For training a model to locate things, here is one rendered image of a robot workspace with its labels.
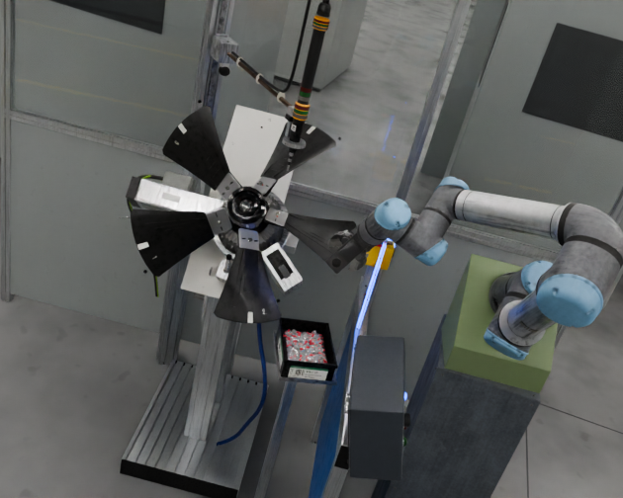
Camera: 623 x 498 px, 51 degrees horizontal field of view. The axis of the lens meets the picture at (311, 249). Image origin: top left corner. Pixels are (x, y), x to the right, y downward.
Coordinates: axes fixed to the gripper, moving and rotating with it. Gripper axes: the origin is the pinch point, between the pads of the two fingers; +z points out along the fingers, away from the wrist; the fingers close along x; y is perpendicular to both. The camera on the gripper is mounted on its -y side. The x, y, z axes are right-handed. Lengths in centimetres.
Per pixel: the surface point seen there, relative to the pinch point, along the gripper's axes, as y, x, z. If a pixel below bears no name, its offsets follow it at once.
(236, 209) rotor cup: -6.1, 31.1, 19.4
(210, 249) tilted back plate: -11, 30, 50
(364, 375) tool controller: -30, -22, -34
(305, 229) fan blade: 6.6, 13.3, 18.8
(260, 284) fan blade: -12.9, 9.5, 27.5
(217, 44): 35, 84, 34
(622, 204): 126, -58, 30
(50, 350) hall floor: -65, 52, 159
